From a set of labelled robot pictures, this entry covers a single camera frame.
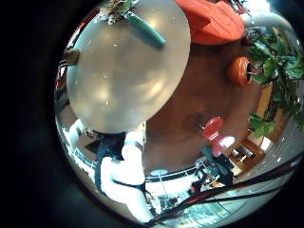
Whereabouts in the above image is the thick black cable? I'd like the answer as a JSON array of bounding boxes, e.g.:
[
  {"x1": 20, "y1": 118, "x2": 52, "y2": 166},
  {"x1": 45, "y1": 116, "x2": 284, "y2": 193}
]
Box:
[{"x1": 148, "y1": 154, "x2": 304, "y2": 226}]

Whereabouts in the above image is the wooden cabinet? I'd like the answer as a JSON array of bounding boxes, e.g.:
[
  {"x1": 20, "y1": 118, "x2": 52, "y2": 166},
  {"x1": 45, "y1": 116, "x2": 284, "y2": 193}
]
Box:
[{"x1": 230, "y1": 137, "x2": 266, "y2": 176}]

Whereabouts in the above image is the thin black cable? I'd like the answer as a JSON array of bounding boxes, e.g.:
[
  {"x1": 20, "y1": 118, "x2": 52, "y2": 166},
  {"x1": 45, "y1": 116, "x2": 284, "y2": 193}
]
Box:
[{"x1": 186, "y1": 184, "x2": 286, "y2": 207}]

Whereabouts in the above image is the flower bouquet with teal handle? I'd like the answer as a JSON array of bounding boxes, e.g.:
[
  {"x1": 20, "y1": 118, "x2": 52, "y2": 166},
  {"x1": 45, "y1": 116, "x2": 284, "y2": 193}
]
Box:
[{"x1": 96, "y1": 0, "x2": 167, "y2": 48}]

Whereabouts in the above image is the green leafy plant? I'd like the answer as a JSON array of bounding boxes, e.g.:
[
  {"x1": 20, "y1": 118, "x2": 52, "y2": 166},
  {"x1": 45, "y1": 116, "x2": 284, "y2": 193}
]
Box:
[{"x1": 247, "y1": 28, "x2": 304, "y2": 138}]

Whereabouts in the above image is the orange plant pot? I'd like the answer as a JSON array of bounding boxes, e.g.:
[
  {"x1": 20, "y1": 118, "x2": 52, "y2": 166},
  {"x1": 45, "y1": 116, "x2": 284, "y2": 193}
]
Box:
[{"x1": 226, "y1": 56, "x2": 255, "y2": 88}]

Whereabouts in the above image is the red chair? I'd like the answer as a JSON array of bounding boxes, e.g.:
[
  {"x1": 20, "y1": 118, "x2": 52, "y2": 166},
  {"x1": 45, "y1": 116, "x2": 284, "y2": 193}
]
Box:
[{"x1": 200, "y1": 116, "x2": 226, "y2": 141}]

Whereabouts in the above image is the orange sofa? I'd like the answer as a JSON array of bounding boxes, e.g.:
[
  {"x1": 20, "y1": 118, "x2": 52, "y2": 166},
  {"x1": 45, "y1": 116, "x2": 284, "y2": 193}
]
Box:
[{"x1": 174, "y1": 0, "x2": 246, "y2": 46}]

